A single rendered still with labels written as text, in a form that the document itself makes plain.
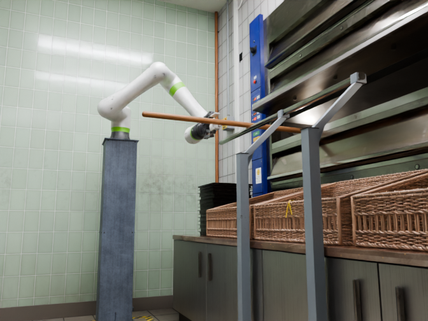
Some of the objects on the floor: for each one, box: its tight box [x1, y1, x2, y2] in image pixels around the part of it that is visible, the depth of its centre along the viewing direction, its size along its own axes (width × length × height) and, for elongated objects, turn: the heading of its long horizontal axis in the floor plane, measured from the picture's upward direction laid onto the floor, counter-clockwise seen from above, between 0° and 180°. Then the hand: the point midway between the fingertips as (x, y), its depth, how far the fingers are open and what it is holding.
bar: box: [219, 71, 367, 321], centre depth 174 cm, size 31×127×118 cm
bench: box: [173, 234, 428, 321], centre depth 162 cm, size 56×242×58 cm
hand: (215, 121), depth 209 cm, fingers open, 7 cm apart
